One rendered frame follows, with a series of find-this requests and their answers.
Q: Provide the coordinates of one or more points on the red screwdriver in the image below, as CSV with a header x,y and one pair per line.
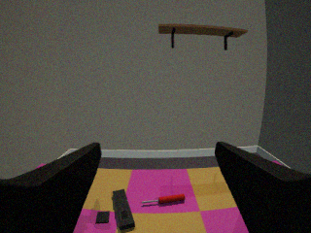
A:
x,y
172,198

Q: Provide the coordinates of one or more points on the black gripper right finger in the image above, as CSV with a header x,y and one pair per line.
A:
x,y
271,198

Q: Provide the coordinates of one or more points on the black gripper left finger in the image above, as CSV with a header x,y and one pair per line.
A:
x,y
50,199

